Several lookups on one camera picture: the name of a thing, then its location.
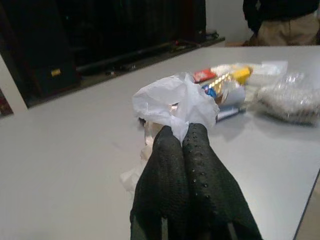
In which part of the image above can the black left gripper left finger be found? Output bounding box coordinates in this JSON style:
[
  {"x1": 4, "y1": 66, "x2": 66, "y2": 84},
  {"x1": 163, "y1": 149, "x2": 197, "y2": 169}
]
[{"x1": 129, "y1": 125, "x2": 187, "y2": 240}]

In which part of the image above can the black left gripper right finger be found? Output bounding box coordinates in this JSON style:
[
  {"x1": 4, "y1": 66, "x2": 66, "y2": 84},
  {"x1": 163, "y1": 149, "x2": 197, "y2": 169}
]
[{"x1": 181, "y1": 122, "x2": 263, "y2": 240}]

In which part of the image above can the white plastic bag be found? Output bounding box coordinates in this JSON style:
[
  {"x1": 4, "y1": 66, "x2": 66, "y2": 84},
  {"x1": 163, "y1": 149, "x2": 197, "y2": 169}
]
[{"x1": 119, "y1": 71, "x2": 220, "y2": 193}]

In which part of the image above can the blue and white wrapper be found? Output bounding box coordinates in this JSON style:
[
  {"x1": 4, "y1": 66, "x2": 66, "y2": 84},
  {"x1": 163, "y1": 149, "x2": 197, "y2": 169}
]
[{"x1": 201, "y1": 74, "x2": 247, "y2": 106}]

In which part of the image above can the red small carton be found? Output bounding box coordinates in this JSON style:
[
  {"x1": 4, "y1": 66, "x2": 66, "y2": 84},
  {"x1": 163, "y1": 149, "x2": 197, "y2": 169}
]
[{"x1": 193, "y1": 69, "x2": 218, "y2": 83}]

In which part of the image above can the yellow small carton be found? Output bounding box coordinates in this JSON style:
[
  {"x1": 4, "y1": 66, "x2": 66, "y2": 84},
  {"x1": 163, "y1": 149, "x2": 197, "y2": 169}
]
[{"x1": 231, "y1": 65, "x2": 253, "y2": 85}]

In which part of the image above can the clear crumpled plastic packaging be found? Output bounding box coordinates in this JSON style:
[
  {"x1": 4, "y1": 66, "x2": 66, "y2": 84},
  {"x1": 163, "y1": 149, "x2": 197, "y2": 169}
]
[{"x1": 256, "y1": 72, "x2": 320, "y2": 125}]

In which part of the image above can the dark low shelf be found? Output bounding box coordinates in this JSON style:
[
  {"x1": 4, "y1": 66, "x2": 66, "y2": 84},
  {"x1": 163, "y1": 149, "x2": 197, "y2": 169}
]
[{"x1": 26, "y1": 36, "x2": 226, "y2": 109}]

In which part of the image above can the clear plastic wrapper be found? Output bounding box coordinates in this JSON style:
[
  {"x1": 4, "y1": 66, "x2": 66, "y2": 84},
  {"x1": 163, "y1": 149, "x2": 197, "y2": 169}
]
[{"x1": 249, "y1": 60, "x2": 289, "y2": 87}]

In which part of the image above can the person in khaki trousers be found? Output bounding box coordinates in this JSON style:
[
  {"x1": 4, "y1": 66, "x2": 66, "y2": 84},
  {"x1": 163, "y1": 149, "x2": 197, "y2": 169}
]
[{"x1": 242, "y1": 0, "x2": 320, "y2": 47}]

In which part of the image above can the black speaker cabinet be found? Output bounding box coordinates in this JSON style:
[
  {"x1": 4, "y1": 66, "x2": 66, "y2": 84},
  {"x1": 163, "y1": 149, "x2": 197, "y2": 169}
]
[{"x1": 0, "y1": 0, "x2": 81, "y2": 97}]

